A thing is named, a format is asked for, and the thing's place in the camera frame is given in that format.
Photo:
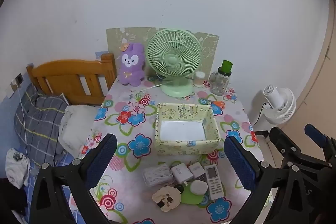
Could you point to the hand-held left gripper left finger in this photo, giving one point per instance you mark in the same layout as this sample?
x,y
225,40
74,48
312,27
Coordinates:
x,y
101,161

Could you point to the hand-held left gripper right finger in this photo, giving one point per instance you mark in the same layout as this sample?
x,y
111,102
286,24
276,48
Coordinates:
x,y
240,163

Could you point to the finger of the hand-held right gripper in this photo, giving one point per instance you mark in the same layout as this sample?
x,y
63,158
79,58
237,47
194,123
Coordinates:
x,y
316,133
281,138

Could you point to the white remote control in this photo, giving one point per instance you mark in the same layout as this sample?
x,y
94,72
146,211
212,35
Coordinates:
x,y
214,182

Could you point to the small white charger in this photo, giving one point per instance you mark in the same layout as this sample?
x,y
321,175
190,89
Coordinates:
x,y
197,170

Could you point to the white round gadget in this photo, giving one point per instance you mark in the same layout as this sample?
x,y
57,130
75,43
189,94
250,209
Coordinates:
x,y
198,187

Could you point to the yellow patterned storage box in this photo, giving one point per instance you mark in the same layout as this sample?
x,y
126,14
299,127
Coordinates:
x,y
183,148

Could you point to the green rounded pad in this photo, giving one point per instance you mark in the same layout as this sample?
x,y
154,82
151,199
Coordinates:
x,y
191,199

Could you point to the large white charger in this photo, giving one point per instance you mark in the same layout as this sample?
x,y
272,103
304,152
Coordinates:
x,y
179,172

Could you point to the floral tablecloth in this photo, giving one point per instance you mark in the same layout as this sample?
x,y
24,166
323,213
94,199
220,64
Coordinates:
x,y
126,134

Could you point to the white clip fan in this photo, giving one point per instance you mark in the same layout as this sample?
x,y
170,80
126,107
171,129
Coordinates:
x,y
275,98

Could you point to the white cloth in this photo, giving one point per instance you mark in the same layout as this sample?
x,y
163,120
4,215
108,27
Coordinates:
x,y
76,124

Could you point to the beige wooden panel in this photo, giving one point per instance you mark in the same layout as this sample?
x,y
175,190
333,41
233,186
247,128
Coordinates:
x,y
320,69

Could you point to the grey plaid bedding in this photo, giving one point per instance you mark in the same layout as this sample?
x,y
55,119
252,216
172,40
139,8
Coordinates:
x,y
39,121

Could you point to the glass jar mug green lid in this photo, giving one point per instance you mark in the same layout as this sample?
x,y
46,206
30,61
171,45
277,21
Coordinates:
x,y
219,82

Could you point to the white printed garment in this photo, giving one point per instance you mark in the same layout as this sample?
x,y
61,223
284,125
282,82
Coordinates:
x,y
15,169

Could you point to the cotton swab container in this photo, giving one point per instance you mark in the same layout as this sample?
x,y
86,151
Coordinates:
x,y
199,79

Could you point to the dark cloth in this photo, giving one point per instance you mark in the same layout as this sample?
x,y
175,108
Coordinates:
x,y
13,197

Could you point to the wooden bed headboard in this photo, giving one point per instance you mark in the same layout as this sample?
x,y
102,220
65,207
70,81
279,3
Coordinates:
x,y
65,69

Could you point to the purple plush toy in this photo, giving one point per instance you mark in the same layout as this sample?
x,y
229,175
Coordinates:
x,y
130,61

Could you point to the green desk fan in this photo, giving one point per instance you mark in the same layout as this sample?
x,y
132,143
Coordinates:
x,y
172,60

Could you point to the yellow cartoon cloth panel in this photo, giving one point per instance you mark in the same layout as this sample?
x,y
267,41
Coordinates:
x,y
115,37

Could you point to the wall socket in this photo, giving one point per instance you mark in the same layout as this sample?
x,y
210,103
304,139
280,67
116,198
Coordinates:
x,y
19,79

